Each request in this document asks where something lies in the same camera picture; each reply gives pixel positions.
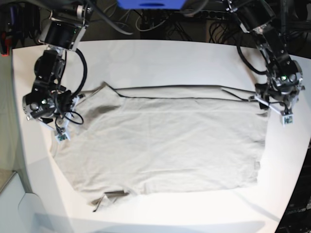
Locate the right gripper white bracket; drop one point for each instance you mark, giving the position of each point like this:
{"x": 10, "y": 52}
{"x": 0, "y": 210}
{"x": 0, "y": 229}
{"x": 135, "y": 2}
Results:
{"x": 55, "y": 111}

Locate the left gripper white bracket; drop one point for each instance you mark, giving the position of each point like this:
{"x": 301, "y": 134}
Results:
{"x": 281, "y": 101}

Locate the beige t-shirt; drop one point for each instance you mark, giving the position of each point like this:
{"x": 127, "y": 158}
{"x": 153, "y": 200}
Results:
{"x": 140, "y": 146}

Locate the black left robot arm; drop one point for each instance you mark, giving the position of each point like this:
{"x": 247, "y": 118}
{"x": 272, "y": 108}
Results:
{"x": 284, "y": 76}

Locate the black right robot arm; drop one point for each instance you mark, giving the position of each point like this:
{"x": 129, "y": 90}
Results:
{"x": 65, "y": 29}

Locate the red black tool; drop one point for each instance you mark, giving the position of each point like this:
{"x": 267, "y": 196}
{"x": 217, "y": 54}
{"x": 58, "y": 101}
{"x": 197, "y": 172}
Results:
{"x": 5, "y": 43}

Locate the black power strip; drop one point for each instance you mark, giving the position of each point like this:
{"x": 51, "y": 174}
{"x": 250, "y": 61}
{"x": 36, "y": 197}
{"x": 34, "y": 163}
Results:
{"x": 211, "y": 15}

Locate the blue plastic box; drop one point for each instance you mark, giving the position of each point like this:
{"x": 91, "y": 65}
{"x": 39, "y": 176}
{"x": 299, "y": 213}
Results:
{"x": 151, "y": 4}

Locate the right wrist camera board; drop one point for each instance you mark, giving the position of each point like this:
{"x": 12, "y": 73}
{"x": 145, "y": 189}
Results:
{"x": 62, "y": 136}

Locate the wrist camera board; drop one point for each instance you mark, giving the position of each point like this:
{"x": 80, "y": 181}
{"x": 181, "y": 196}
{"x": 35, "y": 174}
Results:
{"x": 287, "y": 119}
{"x": 62, "y": 136}

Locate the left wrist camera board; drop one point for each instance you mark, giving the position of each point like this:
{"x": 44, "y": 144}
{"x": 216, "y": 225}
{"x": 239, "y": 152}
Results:
{"x": 287, "y": 119}

